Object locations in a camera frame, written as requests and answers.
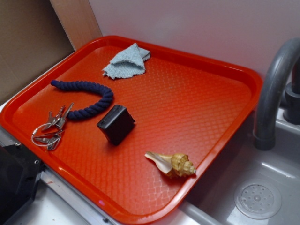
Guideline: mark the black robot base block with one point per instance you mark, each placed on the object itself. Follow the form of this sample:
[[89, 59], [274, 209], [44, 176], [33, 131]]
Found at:
[[20, 172]]

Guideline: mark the light blue cloth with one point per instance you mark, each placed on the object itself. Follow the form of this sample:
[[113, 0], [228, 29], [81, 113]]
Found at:
[[127, 63]]

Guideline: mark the red plastic tray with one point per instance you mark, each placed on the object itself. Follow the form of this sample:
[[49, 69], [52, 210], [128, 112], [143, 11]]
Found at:
[[183, 103]]

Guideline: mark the black rectangular block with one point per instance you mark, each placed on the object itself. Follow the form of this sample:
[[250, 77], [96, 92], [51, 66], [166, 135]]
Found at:
[[116, 124]]

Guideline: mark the tan conch seashell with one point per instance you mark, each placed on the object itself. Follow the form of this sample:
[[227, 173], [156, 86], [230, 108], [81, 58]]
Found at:
[[175, 165]]

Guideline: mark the grey plastic sink basin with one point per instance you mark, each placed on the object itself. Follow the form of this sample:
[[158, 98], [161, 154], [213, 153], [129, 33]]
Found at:
[[247, 186]]

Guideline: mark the grey sink faucet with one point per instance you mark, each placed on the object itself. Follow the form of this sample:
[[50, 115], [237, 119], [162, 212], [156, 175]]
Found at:
[[281, 88]]

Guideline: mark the brown cardboard panel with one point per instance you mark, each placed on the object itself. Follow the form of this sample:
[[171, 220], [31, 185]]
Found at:
[[37, 34]]

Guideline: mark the silver metal clips on ring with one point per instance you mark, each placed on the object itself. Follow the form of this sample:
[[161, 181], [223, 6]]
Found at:
[[48, 135]]

